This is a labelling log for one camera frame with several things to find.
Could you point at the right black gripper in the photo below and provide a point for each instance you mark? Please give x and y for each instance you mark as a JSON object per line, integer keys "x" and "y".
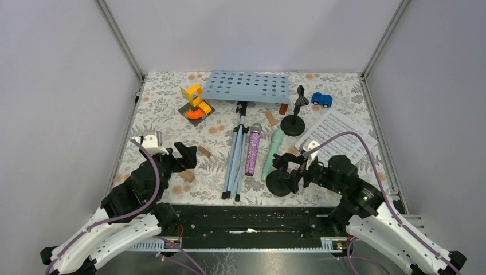
{"x": 297, "y": 175}

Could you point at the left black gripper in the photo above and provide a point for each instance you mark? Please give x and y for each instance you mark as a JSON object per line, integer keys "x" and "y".
{"x": 189, "y": 154}

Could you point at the black microphone stand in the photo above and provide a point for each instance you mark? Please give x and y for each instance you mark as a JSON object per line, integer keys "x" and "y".
{"x": 276, "y": 181}
{"x": 293, "y": 125}

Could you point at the green toy microphone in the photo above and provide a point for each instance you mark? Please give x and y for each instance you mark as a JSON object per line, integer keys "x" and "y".
{"x": 276, "y": 141}

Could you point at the black microphone stand front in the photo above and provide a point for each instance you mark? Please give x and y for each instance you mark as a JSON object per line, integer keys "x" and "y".
{"x": 293, "y": 125}

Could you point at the light blue music stand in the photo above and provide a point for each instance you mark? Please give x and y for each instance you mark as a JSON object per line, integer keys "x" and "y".
{"x": 243, "y": 87}

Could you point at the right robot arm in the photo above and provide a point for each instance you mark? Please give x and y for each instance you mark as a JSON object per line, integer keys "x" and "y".
{"x": 364, "y": 213}

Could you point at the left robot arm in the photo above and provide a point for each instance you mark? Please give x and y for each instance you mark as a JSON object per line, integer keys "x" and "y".
{"x": 130, "y": 213}

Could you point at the light wooden block near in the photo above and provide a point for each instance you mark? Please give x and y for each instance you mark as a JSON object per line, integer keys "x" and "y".
{"x": 187, "y": 176}

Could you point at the light wooden block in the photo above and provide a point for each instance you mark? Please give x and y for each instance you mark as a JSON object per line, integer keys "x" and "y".
{"x": 204, "y": 151}
{"x": 187, "y": 176}
{"x": 270, "y": 118}

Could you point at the light wooden block centre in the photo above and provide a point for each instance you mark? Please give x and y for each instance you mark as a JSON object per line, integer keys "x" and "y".
{"x": 204, "y": 151}

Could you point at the floral tablecloth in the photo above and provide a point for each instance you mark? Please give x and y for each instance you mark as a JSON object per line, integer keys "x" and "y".
{"x": 158, "y": 111}

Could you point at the toy brick assembly grey base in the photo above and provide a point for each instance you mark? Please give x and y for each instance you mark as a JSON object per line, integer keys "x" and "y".
{"x": 197, "y": 109}

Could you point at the light wooden block right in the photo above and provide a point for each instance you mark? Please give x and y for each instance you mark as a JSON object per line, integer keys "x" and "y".
{"x": 270, "y": 118}

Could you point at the dark red wooden block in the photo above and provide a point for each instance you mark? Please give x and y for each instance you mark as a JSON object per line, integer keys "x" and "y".
{"x": 283, "y": 109}

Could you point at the blue toy car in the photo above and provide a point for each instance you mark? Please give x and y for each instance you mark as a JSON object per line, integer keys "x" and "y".
{"x": 322, "y": 100}

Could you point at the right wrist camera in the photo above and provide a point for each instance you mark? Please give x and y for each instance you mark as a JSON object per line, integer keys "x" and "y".
{"x": 307, "y": 146}

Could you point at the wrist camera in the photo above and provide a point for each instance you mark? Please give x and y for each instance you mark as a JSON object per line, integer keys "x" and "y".
{"x": 152, "y": 142}
{"x": 307, "y": 146}

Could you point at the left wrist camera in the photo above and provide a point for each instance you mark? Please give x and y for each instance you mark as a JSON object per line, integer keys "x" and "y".
{"x": 152, "y": 142}

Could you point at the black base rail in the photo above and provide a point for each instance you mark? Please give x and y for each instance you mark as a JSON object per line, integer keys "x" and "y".
{"x": 255, "y": 228}

